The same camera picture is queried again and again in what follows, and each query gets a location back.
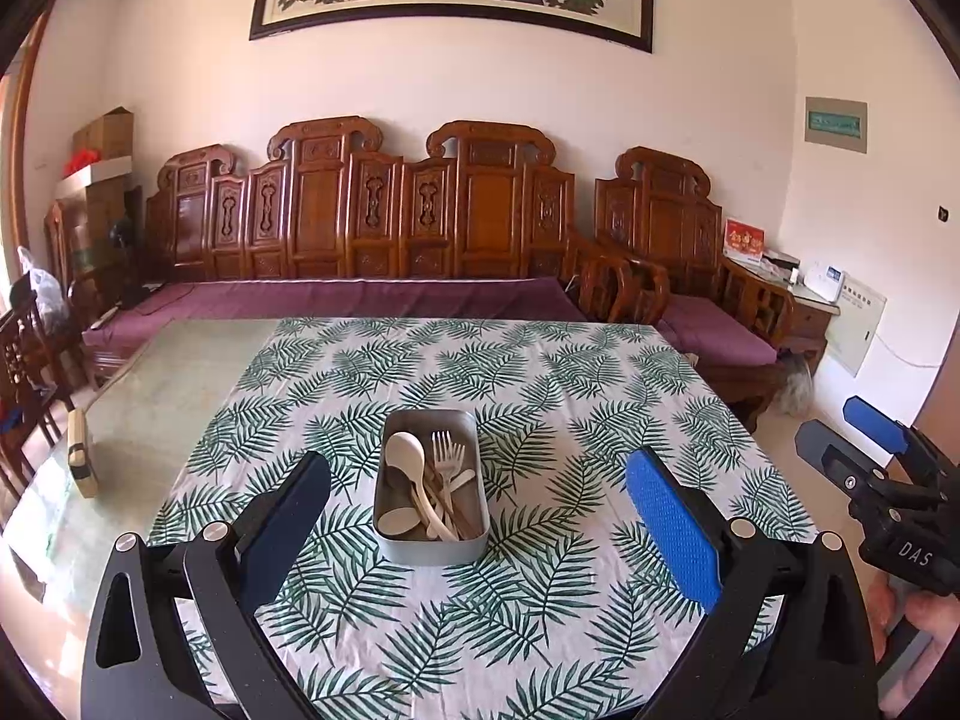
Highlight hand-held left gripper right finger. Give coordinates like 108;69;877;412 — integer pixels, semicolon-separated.
624;446;880;720

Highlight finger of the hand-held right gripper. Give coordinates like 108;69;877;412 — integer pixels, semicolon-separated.
842;396;912;455
795;418;890;496

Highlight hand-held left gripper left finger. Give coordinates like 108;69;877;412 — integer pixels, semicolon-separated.
81;450;332;720

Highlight rectangular metal tray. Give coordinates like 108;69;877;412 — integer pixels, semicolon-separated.
373;409;492;563

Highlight white plastic fork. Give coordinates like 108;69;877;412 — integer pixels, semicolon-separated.
430;430;455;503

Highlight person's right hand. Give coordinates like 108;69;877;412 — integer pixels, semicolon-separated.
870;577;960;691

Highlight grey plastic bag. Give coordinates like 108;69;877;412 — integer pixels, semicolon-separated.
772;356;815;415

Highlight white electrical panel door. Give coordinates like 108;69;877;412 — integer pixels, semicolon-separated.
832;274;887;377

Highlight wooden side table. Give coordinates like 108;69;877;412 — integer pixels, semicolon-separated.
724;255;841;376

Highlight white desk phone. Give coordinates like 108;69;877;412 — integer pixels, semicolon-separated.
802;261;845;305

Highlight purple armchair seat cushion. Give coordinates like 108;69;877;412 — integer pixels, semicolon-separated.
660;294;779;367

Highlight green leaf print tablecloth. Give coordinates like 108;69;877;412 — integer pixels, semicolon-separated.
146;317;815;720

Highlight beige case with black band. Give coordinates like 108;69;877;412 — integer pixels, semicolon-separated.
66;409;98;500

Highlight long purple sofa cushion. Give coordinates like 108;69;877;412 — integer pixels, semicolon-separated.
81;276;590;350

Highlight red desk calendar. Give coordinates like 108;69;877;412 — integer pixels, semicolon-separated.
724;219;766;265

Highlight wooden dining chair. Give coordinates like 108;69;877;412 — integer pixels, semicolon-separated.
0;289;76;496

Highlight carved wooden sofa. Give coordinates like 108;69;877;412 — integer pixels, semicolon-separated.
79;116;593;391

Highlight clear plastic bag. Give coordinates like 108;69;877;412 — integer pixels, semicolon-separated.
16;246;61;331

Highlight large brown cardboard box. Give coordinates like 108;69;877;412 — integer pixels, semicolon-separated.
56;180;143;271

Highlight white flat box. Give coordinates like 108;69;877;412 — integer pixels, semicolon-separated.
54;156;134;188

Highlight wooden framed glass door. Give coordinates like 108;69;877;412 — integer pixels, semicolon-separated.
0;11;53;293

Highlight grey green wall panel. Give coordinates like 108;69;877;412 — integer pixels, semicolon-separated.
805;96;869;155

